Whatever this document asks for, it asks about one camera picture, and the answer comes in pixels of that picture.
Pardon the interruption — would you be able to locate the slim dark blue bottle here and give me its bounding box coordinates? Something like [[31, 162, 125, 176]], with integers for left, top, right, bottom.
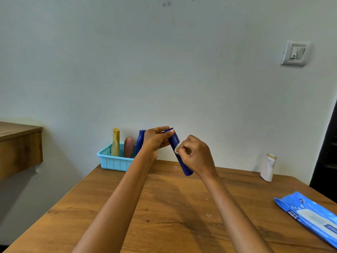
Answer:
[[136, 130, 147, 156]]

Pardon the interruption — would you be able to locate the person's right forearm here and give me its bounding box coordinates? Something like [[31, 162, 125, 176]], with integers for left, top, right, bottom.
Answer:
[[203, 174, 274, 253]]

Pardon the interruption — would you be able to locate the beige bottle with white cap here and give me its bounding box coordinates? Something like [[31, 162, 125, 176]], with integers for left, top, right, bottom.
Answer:
[[111, 138, 120, 157]]

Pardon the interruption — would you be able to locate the blue wet wipes pack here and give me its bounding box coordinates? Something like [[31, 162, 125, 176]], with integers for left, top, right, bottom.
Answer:
[[273, 191, 337, 248]]

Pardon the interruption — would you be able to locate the person's right hand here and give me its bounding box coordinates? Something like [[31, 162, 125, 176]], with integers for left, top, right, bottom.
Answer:
[[176, 135, 219, 181]]

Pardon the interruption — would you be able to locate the black door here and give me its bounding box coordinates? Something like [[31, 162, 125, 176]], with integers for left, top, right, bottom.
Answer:
[[310, 101, 337, 203]]

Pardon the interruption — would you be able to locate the wide dark blue bottle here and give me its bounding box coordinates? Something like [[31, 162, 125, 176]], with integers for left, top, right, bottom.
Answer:
[[164, 128, 194, 177]]

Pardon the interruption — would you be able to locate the light blue plastic basket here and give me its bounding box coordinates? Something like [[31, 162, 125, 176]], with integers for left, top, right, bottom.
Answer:
[[97, 143, 137, 172]]

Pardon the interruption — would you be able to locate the person's left forearm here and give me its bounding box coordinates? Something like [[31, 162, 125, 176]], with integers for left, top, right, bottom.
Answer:
[[72, 153, 157, 253]]

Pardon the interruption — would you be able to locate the pink bottle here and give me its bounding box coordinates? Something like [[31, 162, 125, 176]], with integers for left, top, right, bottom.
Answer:
[[124, 137, 134, 158]]

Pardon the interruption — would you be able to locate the wooden table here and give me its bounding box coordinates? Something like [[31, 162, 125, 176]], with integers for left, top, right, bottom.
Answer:
[[2, 159, 337, 253]]

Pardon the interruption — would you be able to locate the person's left hand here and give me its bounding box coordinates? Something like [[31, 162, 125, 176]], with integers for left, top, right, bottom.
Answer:
[[139, 126, 175, 162]]

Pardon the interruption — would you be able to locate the wooden side desk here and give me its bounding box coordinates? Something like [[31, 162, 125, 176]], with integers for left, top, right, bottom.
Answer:
[[0, 121, 44, 182]]

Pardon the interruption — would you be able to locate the grey wall light switch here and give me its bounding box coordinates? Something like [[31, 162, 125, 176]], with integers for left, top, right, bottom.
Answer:
[[280, 40, 311, 67]]

